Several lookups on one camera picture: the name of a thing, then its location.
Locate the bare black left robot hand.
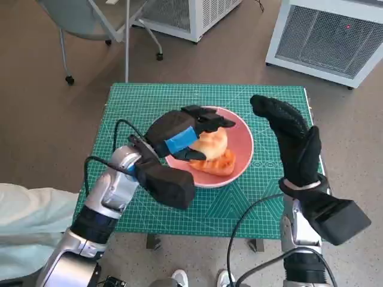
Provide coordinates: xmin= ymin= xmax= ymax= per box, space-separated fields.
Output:
xmin=143 ymin=104 xmax=236 ymax=164

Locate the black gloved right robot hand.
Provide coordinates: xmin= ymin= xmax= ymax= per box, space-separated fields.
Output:
xmin=250 ymin=94 xmax=323 ymax=189

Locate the round toy bread bun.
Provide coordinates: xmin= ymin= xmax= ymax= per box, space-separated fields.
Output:
xmin=191 ymin=127 xmax=229 ymax=161

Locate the pink bowl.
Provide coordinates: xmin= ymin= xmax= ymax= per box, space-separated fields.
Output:
xmin=149 ymin=106 xmax=254 ymax=188

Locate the long striped toy bread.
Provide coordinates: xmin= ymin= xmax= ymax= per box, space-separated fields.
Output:
xmin=188 ymin=149 xmax=237 ymax=178

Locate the green cutting mat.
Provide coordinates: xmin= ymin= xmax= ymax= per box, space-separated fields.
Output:
xmin=71 ymin=83 xmax=339 ymax=240

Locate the white metal pole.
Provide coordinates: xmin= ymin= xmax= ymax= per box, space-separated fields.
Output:
xmin=123 ymin=0 xmax=132 ymax=83

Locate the white cabinet with mesh panel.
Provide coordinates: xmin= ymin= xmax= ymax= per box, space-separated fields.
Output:
xmin=265 ymin=0 xmax=383 ymax=90

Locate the white cabinet with glass door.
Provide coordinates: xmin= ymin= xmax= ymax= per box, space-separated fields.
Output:
xmin=131 ymin=0 xmax=244 ymax=42

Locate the grey office chair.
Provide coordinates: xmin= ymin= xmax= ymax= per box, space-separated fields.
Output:
xmin=37 ymin=0 xmax=165 ymax=86

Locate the white shoe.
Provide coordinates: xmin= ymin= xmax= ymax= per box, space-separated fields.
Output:
xmin=217 ymin=268 xmax=236 ymax=287
xmin=171 ymin=268 xmax=189 ymax=287

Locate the small black electronics board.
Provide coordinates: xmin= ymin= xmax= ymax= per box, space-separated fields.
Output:
xmin=104 ymin=276 xmax=125 ymax=287

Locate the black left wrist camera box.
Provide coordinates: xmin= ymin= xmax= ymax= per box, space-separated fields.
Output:
xmin=134 ymin=158 xmax=196 ymax=210

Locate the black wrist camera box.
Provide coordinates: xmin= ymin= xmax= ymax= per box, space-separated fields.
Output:
xmin=134 ymin=158 xmax=196 ymax=210
xmin=299 ymin=194 xmax=372 ymax=246

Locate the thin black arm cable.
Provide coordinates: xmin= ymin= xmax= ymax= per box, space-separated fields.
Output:
xmin=83 ymin=155 xmax=132 ymax=197
xmin=113 ymin=118 xmax=147 ymax=152

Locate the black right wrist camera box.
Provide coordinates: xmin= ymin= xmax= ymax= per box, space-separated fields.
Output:
xmin=299 ymin=194 xmax=372 ymax=246

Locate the dark table leg bracket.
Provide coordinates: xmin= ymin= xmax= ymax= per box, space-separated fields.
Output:
xmin=145 ymin=234 xmax=162 ymax=249
xmin=247 ymin=238 xmax=266 ymax=254

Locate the black looping arm cable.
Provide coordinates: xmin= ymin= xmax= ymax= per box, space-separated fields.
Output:
xmin=236 ymin=248 xmax=338 ymax=287

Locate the long black arm cable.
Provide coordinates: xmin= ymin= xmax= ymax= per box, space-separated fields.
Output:
xmin=226 ymin=193 xmax=284 ymax=287

